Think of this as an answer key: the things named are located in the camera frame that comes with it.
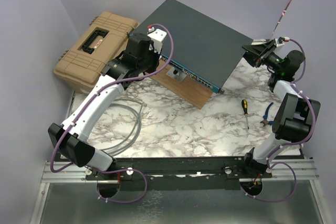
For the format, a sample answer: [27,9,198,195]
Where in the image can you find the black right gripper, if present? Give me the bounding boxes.
[239,40,282,73]

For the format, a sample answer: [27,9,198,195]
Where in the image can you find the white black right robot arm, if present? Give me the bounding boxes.
[241,37,321,177]

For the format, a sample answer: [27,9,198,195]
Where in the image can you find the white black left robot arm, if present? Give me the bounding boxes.
[48,28,169,179]

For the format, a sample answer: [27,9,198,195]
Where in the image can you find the wooden base board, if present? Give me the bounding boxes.
[151,65,213,109]

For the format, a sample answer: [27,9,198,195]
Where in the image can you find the yellow black screwdriver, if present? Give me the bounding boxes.
[241,99,249,129]

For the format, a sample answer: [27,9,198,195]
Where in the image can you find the tan plastic tool case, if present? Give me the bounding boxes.
[54,12,140,94]

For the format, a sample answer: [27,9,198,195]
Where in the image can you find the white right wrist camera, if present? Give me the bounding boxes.
[275,37,290,48]

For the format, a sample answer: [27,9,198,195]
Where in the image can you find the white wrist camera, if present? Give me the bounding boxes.
[148,26,167,54]
[275,37,290,48]

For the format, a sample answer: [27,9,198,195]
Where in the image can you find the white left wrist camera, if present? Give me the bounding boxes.
[148,26,167,54]

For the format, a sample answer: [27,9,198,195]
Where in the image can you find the metal switch stand bracket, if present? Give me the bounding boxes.
[166,67,186,83]

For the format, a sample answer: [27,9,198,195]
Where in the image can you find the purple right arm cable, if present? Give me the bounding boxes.
[245,38,317,202]

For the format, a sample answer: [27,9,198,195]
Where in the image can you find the grey coiled network cable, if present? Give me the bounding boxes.
[102,98,148,156]

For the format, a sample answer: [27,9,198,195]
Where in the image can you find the dark blue network switch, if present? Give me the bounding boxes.
[135,0,253,93]

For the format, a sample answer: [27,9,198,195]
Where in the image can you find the blue handled pliers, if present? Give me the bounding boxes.
[260,102,274,127]

